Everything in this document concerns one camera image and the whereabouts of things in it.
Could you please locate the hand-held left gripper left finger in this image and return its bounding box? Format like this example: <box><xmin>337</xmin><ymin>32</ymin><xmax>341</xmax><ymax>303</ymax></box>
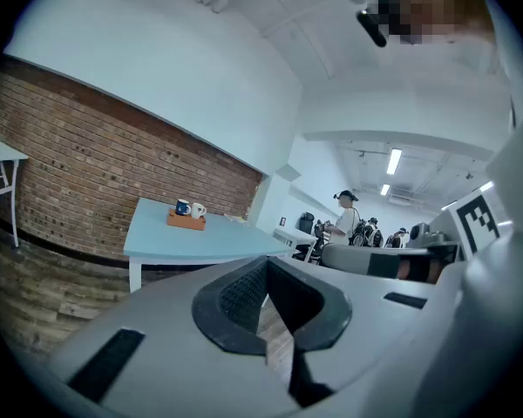
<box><xmin>47</xmin><ymin>255</ymin><xmax>304</xmax><ymax>418</ymax></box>

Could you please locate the white side table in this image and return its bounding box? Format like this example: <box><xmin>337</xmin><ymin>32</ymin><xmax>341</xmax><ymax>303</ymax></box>
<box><xmin>0</xmin><ymin>133</ymin><xmax>30</xmax><ymax>272</ymax></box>

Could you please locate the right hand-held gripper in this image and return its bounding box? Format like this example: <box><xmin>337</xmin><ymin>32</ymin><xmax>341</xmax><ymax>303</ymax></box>
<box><xmin>321</xmin><ymin>187</ymin><xmax>514</xmax><ymax>278</ymax></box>

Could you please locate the orange wooden tray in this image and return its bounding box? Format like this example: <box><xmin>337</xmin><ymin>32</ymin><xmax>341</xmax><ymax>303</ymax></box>
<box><xmin>166</xmin><ymin>209</ymin><xmax>207</xmax><ymax>232</ymax></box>

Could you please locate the person's right hand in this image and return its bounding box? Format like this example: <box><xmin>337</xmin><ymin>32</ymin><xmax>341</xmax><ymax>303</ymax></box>
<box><xmin>398</xmin><ymin>257</ymin><xmax>441</xmax><ymax>284</ymax></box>

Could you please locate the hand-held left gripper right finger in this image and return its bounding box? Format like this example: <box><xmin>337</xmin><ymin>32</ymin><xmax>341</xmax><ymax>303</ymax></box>
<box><xmin>266</xmin><ymin>257</ymin><xmax>439</xmax><ymax>408</ymax></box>

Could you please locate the person's head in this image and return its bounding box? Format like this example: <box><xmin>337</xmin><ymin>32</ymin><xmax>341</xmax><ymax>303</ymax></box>
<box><xmin>377</xmin><ymin>0</ymin><xmax>496</xmax><ymax>45</ymax></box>

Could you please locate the white counter desk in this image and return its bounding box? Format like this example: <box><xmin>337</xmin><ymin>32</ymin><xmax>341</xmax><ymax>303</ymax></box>
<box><xmin>273</xmin><ymin>227</ymin><xmax>319</xmax><ymax>256</ymax></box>

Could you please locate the black head-worn camera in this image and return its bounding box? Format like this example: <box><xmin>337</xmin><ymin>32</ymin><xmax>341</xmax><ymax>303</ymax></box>
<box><xmin>356</xmin><ymin>9</ymin><xmax>389</xmax><ymax>48</ymax></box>

